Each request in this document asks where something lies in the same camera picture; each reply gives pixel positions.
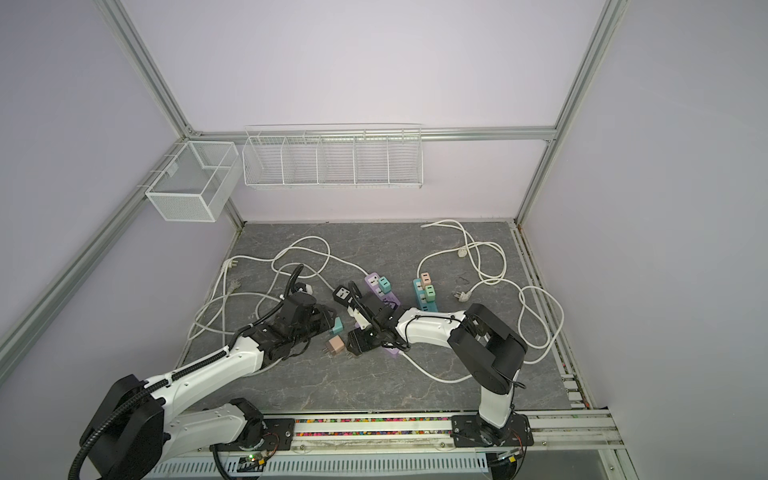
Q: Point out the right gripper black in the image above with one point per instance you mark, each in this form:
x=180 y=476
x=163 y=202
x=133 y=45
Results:
x=358 y=342

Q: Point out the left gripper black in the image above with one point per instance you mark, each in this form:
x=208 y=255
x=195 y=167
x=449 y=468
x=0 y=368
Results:
x=322 y=312

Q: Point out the pink plug purple strip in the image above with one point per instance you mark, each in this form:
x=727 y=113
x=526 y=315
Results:
x=335 y=345

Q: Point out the teal power strip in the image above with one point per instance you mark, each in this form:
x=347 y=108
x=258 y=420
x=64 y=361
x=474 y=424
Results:
x=422 y=304

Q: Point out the black power strip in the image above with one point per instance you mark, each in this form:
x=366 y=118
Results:
x=344 y=296

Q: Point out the green plug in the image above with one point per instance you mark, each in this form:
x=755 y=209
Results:
x=429 y=293

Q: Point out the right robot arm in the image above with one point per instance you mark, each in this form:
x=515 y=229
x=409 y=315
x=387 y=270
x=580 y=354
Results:
x=492 y=353

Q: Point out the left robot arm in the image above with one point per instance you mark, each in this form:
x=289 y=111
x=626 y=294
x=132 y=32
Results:
x=141 y=423

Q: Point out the pink plug on teal strip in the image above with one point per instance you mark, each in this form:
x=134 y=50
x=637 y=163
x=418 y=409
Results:
x=425 y=279

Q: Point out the small white mesh basket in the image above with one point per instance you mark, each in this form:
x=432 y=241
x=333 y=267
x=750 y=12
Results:
x=197 y=182

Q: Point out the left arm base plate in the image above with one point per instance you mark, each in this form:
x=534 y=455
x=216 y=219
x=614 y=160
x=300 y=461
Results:
x=271 y=434

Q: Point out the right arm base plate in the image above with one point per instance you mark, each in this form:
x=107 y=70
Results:
x=472 y=431

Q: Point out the white vented cable duct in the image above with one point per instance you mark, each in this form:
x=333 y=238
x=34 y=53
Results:
x=359 y=466

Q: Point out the long white wire basket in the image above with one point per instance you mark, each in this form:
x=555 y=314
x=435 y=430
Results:
x=333 y=155

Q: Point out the aluminium frame rail front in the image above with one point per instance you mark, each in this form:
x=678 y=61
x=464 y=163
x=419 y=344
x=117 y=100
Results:
x=398 y=432

